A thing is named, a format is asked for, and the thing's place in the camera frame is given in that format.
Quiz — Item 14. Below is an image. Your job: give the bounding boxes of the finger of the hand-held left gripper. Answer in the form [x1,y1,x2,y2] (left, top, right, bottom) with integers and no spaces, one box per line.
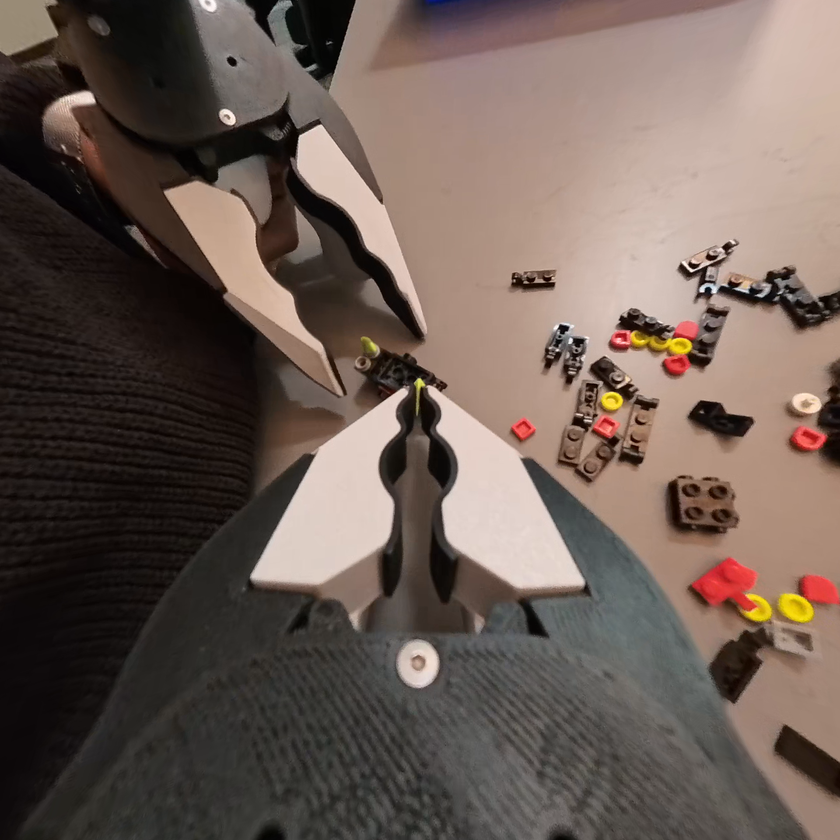
[98,125,347,398]
[287,123,427,341]

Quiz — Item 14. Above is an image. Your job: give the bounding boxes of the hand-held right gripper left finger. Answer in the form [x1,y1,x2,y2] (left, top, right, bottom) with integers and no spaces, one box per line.
[249,388,417,631]

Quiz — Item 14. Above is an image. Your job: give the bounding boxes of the black and red lego assembly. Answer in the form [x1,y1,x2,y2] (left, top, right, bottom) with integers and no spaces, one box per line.
[356,351,448,395]

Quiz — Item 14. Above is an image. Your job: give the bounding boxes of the person's left forearm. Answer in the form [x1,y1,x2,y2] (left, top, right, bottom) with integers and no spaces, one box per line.
[0,52,155,263]

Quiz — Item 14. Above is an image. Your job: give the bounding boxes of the person's left hand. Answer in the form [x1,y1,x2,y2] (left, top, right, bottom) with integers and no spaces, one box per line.
[66,131,112,191]

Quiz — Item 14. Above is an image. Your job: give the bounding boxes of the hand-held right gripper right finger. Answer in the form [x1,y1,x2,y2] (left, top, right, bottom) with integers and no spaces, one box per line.
[419,386,587,631]

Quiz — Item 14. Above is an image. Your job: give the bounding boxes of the scattered lego pieces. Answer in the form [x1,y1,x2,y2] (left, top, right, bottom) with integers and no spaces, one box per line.
[511,238,840,782]

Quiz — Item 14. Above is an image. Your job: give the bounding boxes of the grey wristwatch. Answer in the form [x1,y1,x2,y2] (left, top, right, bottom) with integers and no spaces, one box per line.
[41,91,99,158]

